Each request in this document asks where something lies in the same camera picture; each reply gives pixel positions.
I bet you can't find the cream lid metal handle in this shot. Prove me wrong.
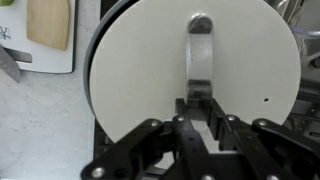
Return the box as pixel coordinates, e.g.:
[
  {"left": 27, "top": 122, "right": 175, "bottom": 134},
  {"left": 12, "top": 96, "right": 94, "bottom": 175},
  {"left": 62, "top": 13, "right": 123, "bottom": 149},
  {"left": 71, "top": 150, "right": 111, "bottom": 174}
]
[{"left": 88, "top": 0, "right": 302, "bottom": 145}]

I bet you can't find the white cutting board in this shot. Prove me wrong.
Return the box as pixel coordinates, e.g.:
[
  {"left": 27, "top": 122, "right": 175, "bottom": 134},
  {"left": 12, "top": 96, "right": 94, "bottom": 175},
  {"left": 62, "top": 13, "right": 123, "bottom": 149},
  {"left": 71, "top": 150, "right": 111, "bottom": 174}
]
[{"left": 0, "top": 0, "right": 80, "bottom": 75}]

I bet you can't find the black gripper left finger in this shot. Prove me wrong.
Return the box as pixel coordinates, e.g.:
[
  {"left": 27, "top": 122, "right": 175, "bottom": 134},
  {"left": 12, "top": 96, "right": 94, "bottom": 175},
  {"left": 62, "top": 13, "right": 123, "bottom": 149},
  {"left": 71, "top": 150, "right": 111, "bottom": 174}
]
[{"left": 80, "top": 97, "right": 208, "bottom": 180}]

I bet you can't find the steel kitchen knife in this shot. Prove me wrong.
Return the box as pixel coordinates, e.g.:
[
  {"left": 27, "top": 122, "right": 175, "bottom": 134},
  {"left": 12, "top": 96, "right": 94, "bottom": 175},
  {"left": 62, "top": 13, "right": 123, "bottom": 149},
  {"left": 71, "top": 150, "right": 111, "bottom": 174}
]
[{"left": 0, "top": 44, "right": 34, "bottom": 84}]

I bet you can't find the wooden spatula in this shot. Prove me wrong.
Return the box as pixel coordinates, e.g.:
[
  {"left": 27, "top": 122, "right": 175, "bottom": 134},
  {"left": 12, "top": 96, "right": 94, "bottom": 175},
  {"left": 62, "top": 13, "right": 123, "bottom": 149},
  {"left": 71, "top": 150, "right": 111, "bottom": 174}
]
[{"left": 26, "top": 0, "right": 72, "bottom": 52}]

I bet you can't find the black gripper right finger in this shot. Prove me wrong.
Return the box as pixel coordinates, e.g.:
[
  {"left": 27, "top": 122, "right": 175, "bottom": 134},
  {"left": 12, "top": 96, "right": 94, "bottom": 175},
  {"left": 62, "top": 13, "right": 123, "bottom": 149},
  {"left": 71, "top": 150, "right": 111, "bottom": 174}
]
[{"left": 207, "top": 97, "right": 320, "bottom": 180}]

